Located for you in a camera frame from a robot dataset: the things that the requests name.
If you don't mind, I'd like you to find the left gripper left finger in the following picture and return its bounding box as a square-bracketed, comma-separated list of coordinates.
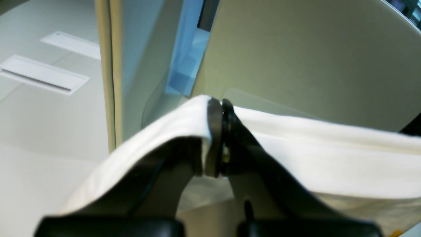
[35, 137, 211, 237]

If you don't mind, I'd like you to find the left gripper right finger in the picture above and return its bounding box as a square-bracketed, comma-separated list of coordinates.
[205, 98, 382, 237]

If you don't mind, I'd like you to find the white printed t-shirt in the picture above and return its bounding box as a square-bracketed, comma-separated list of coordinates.
[59, 95, 421, 235]

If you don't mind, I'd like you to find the white paper label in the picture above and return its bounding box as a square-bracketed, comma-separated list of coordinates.
[0, 55, 90, 95]
[40, 31, 101, 60]

